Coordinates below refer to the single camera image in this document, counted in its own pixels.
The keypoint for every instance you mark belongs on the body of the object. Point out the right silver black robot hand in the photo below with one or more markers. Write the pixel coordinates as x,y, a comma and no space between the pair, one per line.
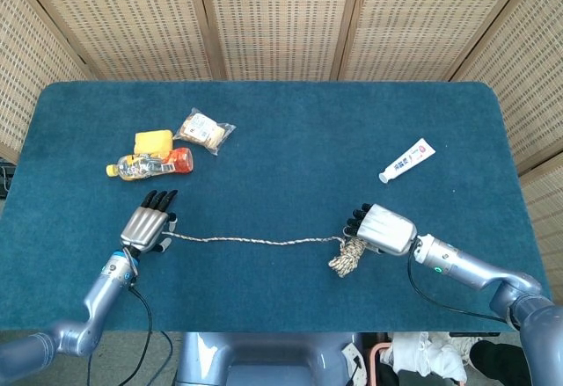
387,227

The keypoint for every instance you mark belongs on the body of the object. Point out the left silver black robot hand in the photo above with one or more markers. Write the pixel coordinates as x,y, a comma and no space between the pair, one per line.
143,225

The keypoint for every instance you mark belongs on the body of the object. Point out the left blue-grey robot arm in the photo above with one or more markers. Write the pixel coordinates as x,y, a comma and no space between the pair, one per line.
103,289

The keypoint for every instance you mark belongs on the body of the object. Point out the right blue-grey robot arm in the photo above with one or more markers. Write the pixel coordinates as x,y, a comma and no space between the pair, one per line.
466,265

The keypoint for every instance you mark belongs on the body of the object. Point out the orange drink plastic bottle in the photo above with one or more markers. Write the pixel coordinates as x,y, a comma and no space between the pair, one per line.
149,166

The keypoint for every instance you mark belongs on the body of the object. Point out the white toothpaste tube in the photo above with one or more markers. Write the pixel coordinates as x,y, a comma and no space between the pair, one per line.
409,160

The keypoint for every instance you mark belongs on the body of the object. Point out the yellow sponge block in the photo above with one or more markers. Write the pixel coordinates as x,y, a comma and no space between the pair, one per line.
151,140

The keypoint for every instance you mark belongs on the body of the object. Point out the clear snack packet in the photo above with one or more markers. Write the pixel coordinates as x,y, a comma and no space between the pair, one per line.
202,130

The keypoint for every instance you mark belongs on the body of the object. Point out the white socket with black plug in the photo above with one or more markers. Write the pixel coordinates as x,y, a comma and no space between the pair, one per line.
349,353

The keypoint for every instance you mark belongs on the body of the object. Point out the crumpled white cloth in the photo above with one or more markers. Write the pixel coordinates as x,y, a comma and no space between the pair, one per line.
422,355

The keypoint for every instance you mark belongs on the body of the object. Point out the dark blue carpet table cover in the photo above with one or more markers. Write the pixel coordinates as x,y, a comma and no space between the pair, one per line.
281,140

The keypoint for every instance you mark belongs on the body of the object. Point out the black device box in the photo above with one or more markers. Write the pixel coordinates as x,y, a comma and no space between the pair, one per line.
5,179

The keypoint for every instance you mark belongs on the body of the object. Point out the woven bamboo screen panel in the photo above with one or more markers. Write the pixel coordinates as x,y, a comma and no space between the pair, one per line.
277,21
26,52
545,201
431,21
132,21
528,74

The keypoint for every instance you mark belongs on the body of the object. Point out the black shoe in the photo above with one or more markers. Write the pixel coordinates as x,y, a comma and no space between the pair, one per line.
492,359

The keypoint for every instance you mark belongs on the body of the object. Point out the blue-grey robot torso base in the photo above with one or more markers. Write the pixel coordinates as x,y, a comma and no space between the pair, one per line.
264,359

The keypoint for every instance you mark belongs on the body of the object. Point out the pink tubular stool frame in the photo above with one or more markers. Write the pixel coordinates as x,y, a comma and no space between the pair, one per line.
373,359

